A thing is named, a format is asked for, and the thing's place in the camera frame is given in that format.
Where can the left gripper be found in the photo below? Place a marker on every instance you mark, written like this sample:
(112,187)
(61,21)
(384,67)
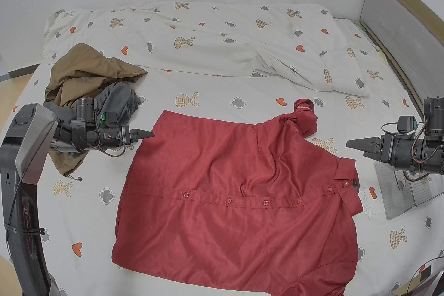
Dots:
(111,138)

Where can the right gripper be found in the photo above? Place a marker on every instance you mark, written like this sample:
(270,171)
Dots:
(400,152)

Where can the red shirt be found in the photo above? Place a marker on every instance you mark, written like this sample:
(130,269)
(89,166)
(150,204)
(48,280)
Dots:
(225,166)

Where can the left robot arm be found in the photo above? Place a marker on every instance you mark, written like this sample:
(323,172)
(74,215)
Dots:
(31,135)

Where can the grey garment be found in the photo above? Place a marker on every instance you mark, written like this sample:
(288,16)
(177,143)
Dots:
(119,97)

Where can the brown garment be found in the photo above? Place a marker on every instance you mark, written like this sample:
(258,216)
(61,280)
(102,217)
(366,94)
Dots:
(90,62)

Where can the bed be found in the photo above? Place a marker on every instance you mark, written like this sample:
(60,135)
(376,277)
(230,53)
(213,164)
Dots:
(215,90)

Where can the white printed quilt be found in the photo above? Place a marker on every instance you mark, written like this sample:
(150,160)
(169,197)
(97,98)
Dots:
(208,41)

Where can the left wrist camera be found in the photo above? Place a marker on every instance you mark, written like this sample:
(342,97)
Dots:
(110,120)

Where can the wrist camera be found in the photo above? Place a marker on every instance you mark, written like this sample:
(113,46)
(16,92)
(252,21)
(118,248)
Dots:
(110,120)
(406,124)

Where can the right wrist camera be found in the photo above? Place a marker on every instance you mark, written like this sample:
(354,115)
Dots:
(406,124)

